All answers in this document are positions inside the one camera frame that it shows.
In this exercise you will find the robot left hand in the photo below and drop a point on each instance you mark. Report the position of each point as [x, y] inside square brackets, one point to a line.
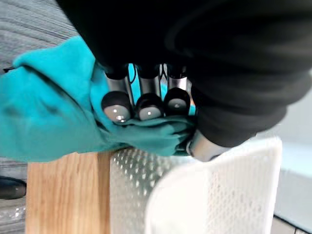
[185, 44]

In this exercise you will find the teal cloth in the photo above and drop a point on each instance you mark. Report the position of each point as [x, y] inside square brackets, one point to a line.
[53, 102]

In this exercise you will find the white perforated laundry basket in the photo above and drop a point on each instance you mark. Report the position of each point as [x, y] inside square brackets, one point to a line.
[209, 192]

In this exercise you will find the robot dark foot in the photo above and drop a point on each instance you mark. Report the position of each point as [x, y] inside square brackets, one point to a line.
[11, 189]

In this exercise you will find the wooden bed frame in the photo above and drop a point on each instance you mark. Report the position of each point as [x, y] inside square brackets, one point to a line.
[68, 195]

